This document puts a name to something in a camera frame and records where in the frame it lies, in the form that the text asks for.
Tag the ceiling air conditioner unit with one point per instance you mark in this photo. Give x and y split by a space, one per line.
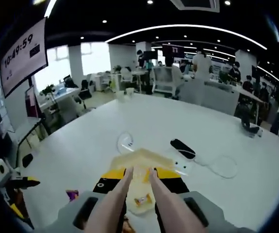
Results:
197 6

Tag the potted plant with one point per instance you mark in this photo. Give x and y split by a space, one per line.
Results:
48 89
224 75
117 68

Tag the dark hanging sign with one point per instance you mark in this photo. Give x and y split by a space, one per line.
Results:
173 51

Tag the large display screen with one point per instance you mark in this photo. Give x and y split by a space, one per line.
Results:
24 60

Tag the white mesh chair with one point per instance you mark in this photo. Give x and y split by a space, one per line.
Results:
164 78

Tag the black oblong object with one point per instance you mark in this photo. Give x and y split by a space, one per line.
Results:
27 160

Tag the white office desk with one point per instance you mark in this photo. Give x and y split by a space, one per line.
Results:
64 97

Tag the cream hexagonal container tray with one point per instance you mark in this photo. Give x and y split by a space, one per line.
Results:
141 156

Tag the orange food candy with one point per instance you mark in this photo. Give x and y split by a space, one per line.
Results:
142 200

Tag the pink-screen monitor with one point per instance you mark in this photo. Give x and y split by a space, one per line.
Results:
31 102

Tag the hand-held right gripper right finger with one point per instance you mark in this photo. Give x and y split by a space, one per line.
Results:
178 185

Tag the black office chair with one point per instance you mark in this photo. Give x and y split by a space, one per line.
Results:
84 91

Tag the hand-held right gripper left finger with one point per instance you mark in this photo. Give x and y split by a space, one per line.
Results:
98 185

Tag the white desk partition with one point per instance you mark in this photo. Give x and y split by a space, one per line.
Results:
209 97

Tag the purple food snack packet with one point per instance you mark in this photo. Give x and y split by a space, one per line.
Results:
71 194

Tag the small side table on stand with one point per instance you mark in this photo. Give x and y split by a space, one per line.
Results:
30 126

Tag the white office chair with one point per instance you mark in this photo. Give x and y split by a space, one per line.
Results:
127 75

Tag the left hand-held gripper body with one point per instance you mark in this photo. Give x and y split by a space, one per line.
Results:
8 176

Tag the clear plastic sheet with dots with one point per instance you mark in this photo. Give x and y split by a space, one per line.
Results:
181 170

